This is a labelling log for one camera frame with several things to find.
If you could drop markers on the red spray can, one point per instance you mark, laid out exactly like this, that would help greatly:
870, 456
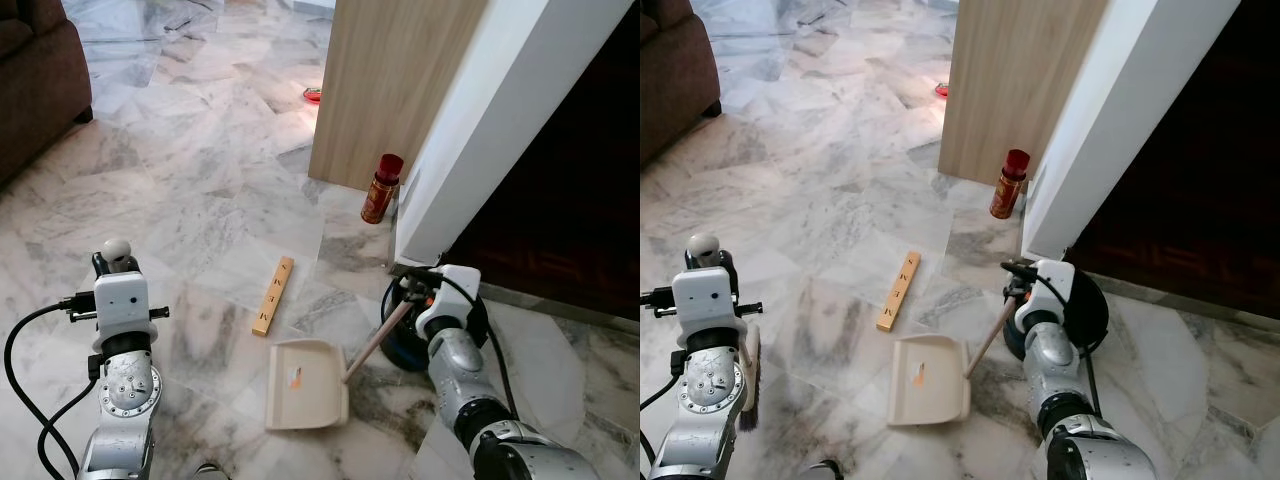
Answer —
382, 190
1010, 185

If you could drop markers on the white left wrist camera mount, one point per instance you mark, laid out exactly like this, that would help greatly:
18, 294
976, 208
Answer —
708, 300
122, 305

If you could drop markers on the lettered wooden block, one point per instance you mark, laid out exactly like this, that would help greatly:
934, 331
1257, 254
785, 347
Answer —
273, 296
899, 292

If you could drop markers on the pink hand brush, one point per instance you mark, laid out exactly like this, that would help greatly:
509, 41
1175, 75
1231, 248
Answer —
117, 252

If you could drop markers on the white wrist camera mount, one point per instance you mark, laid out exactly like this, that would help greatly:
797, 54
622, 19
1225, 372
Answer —
450, 300
122, 305
708, 300
1048, 295

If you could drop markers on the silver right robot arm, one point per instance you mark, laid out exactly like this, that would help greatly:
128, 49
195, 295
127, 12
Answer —
1060, 390
470, 390

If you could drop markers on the brown sofa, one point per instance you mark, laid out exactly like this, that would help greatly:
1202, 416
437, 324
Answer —
35, 80
675, 70

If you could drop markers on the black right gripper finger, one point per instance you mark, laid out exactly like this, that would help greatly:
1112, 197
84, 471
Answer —
408, 297
1010, 292
412, 272
1017, 268

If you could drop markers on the black round bucket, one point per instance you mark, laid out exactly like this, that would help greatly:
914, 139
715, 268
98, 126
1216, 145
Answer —
1090, 310
400, 340

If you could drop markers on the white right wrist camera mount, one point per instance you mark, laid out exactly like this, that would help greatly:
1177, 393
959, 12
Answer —
1048, 295
450, 300

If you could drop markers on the dark robot foot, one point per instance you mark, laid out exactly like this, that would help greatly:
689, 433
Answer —
822, 470
212, 472

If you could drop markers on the dark wooden staircase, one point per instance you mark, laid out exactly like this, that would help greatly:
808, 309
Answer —
570, 200
1200, 180

